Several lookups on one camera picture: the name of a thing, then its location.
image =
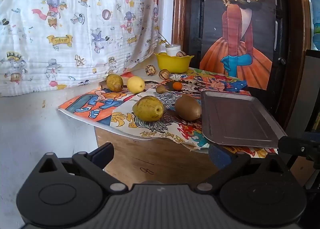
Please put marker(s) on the dried flower twig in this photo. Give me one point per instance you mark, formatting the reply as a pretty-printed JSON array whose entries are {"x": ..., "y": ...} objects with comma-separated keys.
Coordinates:
[{"x": 163, "y": 41}]

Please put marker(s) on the wall poster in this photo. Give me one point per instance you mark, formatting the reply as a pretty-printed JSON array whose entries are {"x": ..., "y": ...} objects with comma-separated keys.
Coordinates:
[{"x": 237, "y": 44}]

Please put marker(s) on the small striped pepino melon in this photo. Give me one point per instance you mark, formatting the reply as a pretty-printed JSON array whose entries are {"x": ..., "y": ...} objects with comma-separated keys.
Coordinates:
[{"x": 181, "y": 54}]

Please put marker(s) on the white cartoon printed blanket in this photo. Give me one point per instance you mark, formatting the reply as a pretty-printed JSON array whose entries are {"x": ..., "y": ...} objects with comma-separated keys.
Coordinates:
[{"x": 75, "y": 31}]

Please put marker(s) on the blue water bottle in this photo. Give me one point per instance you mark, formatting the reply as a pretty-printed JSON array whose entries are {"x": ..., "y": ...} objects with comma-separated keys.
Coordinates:
[{"x": 316, "y": 19}]

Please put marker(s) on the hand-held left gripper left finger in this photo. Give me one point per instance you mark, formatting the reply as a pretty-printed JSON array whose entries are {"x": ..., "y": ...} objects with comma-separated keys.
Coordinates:
[{"x": 101, "y": 155}]

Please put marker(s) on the yellow plastic bowl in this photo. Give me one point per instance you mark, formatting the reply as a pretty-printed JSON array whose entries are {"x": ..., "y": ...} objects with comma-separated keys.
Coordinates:
[{"x": 175, "y": 65}]

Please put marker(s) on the colourful cartoon poster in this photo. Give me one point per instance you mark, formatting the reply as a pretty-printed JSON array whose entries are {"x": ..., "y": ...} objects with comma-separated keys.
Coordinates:
[{"x": 212, "y": 81}]

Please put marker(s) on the grey board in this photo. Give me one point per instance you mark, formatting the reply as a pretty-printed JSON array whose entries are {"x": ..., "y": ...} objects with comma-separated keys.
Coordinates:
[{"x": 312, "y": 81}]

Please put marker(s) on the metal tray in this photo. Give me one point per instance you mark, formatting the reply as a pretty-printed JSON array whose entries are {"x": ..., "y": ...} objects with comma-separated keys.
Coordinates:
[{"x": 237, "y": 119}]

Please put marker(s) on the dark door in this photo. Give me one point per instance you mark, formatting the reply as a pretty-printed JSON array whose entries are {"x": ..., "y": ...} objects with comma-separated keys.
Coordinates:
[{"x": 195, "y": 19}]

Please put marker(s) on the orange blue comic poster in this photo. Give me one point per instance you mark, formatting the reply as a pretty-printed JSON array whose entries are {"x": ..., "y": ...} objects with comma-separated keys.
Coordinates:
[{"x": 100, "y": 104}]

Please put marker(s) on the yellow pear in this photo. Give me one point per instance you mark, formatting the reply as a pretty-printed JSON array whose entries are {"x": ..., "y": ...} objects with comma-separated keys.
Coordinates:
[{"x": 135, "y": 84}]

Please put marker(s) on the purple striped pepino melon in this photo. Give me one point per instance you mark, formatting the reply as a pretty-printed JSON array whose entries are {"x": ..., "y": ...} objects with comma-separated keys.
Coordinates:
[{"x": 150, "y": 69}]

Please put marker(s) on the wooden door frame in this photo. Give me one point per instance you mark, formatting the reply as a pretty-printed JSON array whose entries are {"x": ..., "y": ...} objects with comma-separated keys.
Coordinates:
[{"x": 178, "y": 7}]

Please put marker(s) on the large yellow-green fruit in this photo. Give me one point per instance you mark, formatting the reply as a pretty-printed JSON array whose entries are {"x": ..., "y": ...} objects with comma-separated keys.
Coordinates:
[{"x": 147, "y": 108}]

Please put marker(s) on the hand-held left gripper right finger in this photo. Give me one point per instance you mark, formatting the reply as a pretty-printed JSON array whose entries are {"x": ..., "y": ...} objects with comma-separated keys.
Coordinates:
[{"x": 220, "y": 156}]

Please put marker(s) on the metal door lock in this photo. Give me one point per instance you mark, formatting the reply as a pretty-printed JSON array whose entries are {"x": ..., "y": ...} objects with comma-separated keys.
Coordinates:
[{"x": 282, "y": 60}]

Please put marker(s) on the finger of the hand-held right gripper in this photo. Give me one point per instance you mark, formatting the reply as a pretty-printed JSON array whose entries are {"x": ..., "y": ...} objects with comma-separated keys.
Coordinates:
[
  {"x": 295, "y": 147},
  {"x": 312, "y": 135}
]

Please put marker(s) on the large brown kiwi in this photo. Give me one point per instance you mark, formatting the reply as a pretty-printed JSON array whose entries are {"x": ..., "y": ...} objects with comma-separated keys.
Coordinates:
[{"x": 187, "y": 109}]

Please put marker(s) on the small orange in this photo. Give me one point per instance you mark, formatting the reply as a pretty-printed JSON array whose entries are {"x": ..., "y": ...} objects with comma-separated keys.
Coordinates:
[{"x": 177, "y": 86}]

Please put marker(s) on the small yellow-green fruit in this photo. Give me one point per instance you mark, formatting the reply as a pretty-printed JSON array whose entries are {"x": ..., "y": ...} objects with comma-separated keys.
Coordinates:
[{"x": 114, "y": 83}]

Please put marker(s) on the white cup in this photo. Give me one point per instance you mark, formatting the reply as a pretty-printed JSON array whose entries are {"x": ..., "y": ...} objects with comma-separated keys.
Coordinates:
[{"x": 172, "y": 49}]

